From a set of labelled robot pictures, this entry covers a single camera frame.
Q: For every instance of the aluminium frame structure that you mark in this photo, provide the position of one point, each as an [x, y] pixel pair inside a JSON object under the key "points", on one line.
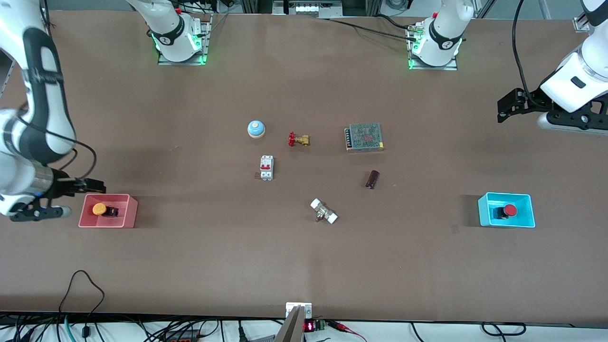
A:
{"points": [[308, 8]]}

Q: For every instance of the yellow push button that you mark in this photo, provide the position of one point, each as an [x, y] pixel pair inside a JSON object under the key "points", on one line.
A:
{"points": [[99, 208]]}

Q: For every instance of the white circuit breaker red switch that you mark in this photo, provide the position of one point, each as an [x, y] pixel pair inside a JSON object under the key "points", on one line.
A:
{"points": [[266, 167]]}

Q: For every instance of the aluminium corner bracket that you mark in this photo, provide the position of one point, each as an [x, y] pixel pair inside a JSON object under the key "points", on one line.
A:
{"points": [[582, 21]]}

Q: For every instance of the red digit display module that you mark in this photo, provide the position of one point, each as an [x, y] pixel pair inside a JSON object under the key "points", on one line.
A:
{"points": [[311, 326]]}

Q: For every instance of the pink plastic box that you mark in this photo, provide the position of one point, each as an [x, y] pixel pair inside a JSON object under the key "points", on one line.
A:
{"points": [[127, 213]]}

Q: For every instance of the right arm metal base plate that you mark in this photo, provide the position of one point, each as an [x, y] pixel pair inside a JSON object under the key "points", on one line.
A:
{"points": [[183, 62]]}

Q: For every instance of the cyan plastic box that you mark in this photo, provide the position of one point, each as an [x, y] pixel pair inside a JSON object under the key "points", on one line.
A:
{"points": [[526, 211]]}

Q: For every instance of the black orange power strip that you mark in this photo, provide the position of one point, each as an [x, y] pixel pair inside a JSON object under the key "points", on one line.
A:
{"points": [[183, 336]]}

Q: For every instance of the grey mount bar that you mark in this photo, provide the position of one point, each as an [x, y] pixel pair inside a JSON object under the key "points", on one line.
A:
{"points": [[290, 330]]}

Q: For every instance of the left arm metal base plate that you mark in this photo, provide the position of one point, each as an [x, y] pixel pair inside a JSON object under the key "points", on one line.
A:
{"points": [[432, 68]]}

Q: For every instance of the metal mesh power supply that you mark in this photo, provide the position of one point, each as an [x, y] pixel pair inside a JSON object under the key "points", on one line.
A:
{"points": [[365, 137]]}

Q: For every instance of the white bracket plate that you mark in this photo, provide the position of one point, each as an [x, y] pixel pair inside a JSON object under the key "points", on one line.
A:
{"points": [[306, 308]]}

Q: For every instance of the silver valve white ends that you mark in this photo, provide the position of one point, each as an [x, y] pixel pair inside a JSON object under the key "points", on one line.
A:
{"points": [[324, 212]]}

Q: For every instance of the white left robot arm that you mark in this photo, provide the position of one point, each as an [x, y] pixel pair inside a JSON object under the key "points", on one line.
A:
{"points": [[444, 33]]}

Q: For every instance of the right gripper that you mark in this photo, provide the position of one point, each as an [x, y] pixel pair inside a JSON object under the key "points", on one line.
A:
{"points": [[62, 186]]}

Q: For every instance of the blue call bell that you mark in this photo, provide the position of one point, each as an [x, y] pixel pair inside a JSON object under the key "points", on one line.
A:
{"points": [[256, 128]]}

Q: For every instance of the dark brown cylinder capacitor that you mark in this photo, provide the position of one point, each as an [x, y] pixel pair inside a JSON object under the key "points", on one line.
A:
{"points": [[372, 179]]}

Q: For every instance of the red push button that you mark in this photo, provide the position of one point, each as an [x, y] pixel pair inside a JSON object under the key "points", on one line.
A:
{"points": [[510, 210]]}

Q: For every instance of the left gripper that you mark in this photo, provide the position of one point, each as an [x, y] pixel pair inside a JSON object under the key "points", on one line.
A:
{"points": [[530, 99]]}

